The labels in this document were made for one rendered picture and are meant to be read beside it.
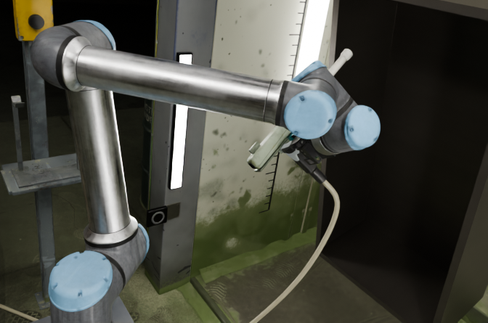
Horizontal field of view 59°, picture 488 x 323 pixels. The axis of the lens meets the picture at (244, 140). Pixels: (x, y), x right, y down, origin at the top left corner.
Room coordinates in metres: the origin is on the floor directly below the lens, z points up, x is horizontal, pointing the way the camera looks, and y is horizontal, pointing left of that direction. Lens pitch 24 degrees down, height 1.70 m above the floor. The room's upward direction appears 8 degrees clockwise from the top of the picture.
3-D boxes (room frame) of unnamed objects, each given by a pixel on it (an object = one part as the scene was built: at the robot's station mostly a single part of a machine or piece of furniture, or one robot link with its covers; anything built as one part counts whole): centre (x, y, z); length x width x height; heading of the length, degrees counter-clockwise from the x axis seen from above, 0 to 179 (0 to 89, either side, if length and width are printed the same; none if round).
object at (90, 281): (0.85, 0.36, 0.83); 0.17 x 0.15 x 0.18; 170
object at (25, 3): (1.54, 0.80, 1.42); 0.12 x 0.06 x 0.26; 129
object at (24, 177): (1.47, 0.73, 0.95); 0.26 x 0.15 x 0.32; 129
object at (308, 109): (0.85, 0.17, 1.43); 0.68 x 0.12 x 0.12; 80
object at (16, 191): (1.48, 0.74, 0.78); 0.31 x 0.23 x 0.01; 129
